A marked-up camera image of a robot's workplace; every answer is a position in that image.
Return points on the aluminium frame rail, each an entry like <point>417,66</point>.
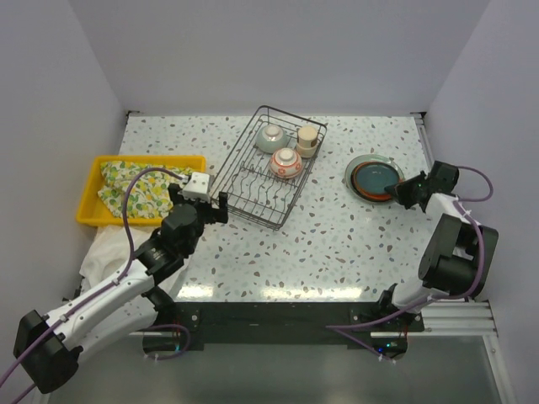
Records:
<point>458,359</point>

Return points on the celadon green flower plate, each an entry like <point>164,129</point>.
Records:
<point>367,175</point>

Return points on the red white patterned bowl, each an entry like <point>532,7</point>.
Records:
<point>286,163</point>

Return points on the beige ceramic cup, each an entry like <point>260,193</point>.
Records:
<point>306,141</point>

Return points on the orange red plate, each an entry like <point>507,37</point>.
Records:
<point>358,185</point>

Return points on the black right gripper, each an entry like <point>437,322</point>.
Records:
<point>400,189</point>

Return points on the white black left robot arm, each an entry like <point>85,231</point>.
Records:
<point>48,346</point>

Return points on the celadon green bowl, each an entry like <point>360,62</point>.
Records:
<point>270,139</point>

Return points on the lemon print cloth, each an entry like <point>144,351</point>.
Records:
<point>148,199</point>

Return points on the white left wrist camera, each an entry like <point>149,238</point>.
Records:
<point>198,187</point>

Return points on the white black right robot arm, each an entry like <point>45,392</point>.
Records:
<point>456,261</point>

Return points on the yellow plastic tray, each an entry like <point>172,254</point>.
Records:
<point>92,210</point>

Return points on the teal blue plate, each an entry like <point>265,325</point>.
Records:
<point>375,177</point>

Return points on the white towel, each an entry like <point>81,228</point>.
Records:
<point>109,252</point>

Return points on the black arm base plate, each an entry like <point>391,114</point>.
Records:
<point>285,323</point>

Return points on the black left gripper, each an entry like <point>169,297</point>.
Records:
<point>215,214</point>

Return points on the black wire dish rack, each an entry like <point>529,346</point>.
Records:
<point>254,192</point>

